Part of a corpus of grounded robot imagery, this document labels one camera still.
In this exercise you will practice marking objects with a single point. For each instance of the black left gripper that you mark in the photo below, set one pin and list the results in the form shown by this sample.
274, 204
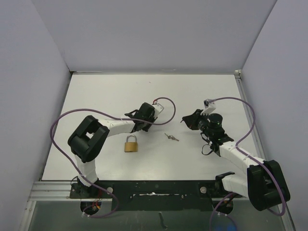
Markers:
151, 118

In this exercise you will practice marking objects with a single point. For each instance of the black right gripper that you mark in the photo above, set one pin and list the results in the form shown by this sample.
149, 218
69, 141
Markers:
196, 116

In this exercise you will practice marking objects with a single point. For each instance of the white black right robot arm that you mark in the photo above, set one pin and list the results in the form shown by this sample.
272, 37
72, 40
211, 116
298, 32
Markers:
263, 184

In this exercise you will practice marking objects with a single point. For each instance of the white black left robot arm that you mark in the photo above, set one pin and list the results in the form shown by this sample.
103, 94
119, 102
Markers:
89, 137

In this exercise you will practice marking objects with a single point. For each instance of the large brass padlock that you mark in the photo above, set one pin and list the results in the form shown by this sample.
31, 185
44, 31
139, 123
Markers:
131, 144

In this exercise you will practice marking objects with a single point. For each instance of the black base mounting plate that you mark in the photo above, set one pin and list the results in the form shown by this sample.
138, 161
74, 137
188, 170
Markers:
152, 195

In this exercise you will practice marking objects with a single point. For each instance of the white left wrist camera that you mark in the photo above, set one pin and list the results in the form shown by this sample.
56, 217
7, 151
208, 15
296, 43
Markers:
158, 108

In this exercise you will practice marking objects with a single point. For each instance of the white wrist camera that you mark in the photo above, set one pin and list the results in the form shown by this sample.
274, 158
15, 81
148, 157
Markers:
158, 108
209, 105

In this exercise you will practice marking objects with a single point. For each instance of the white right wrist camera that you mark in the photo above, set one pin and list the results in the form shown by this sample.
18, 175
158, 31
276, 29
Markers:
209, 105

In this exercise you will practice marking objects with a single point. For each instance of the aluminium right frame rail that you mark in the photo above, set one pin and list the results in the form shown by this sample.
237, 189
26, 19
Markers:
255, 125

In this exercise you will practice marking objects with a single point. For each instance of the aluminium frame rail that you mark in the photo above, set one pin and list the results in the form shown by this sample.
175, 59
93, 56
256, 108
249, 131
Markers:
255, 125
51, 209

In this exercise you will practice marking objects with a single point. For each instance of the aluminium front frame rail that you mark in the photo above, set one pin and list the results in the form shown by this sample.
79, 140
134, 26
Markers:
51, 209

